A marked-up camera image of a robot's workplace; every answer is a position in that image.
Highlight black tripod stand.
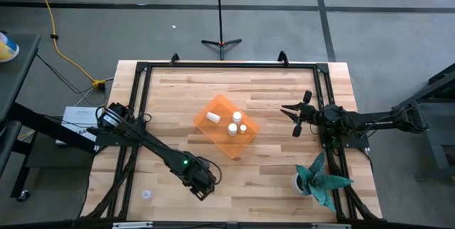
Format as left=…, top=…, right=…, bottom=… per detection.
left=200, top=0, right=243, bottom=61

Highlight black equipment cart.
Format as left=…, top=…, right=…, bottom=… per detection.
left=390, top=62, right=455, bottom=183

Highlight white plant pot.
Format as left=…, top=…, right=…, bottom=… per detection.
left=290, top=172, right=307, bottom=195

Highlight yellow extension cable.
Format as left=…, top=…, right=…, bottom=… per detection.
left=26, top=0, right=107, bottom=91

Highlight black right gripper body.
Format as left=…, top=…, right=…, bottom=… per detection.
left=291, top=90, right=321, bottom=138

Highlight black floor cable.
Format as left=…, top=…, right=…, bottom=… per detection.
left=35, top=53, right=107, bottom=107

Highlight teal artificial plant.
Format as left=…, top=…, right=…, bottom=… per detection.
left=295, top=151, right=355, bottom=213

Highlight orange translucent plastic basket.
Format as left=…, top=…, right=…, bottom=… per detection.
left=193, top=94, right=262, bottom=161

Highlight white paper box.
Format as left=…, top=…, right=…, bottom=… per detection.
left=55, top=105, right=107, bottom=147

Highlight black side table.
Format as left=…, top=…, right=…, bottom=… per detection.
left=0, top=31, right=99, bottom=201

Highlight black aluminium rig frame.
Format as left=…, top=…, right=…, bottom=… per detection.
left=80, top=50, right=383, bottom=223

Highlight yellow blue white container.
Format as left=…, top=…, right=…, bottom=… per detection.
left=0, top=31, right=21, bottom=63

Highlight black caster wheel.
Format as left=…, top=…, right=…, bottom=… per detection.
left=16, top=189, right=31, bottom=203

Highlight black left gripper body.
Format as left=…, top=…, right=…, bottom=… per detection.
left=183, top=156, right=218, bottom=202

